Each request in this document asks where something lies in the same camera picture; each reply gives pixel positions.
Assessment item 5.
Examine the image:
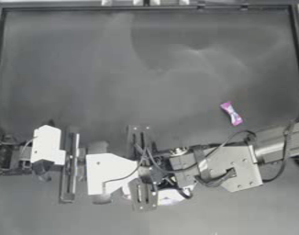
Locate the clear bag with pink zip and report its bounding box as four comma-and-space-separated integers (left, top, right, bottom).
157, 186, 194, 207

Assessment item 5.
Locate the black table frame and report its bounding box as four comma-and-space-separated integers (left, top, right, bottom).
0, 0, 299, 123

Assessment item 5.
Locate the purple candy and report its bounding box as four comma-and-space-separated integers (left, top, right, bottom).
218, 100, 245, 128

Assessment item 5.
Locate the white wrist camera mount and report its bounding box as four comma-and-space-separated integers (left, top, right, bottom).
29, 124, 66, 168
84, 152, 141, 196

